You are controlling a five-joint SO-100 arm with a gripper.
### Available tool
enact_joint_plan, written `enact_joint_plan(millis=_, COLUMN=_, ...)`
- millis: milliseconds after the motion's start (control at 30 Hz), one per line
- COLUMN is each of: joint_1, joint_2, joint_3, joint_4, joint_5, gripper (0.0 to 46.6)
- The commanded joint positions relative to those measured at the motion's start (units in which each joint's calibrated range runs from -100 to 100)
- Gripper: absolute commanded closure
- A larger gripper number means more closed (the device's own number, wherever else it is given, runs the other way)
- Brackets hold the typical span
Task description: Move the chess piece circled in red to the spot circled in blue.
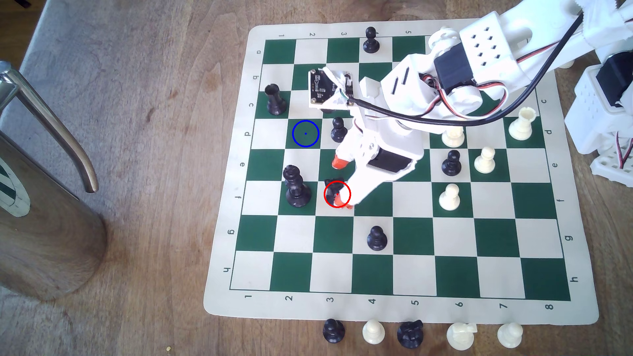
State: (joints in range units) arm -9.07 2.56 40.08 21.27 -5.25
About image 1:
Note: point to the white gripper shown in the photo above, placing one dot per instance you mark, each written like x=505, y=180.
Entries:
x=389, y=163

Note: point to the black knight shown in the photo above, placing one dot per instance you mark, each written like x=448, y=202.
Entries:
x=332, y=190
x=410, y=335

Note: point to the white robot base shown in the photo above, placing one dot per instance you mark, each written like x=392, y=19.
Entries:
x=606, y=170

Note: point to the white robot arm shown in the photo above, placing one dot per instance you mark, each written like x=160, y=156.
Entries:
x=494, y=47

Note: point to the green and white chess mat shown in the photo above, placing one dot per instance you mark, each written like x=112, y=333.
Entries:
x=455, y=277

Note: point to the black pawn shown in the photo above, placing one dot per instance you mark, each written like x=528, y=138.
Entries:
x=451, y=166
x=371, y=44
x=377, y=240
x=339, y=132
x=334, y=332

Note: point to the black queen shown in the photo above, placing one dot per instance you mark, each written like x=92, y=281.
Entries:
x=297, y=193

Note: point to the white pawn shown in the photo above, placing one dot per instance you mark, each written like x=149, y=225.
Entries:
x=510, y=336
x=449, y=199
x=373, y=333
x=484, y=163

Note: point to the white knight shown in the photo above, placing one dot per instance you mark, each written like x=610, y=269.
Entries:
x=460, y=337
x=453, y=138

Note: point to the black rook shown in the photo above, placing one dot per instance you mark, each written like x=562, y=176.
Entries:
x=275, y=103

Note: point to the white rook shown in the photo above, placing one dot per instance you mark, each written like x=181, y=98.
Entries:
x=521, y=127

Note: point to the camera circuit board module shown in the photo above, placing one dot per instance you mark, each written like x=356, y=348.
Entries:
x=324, y=89

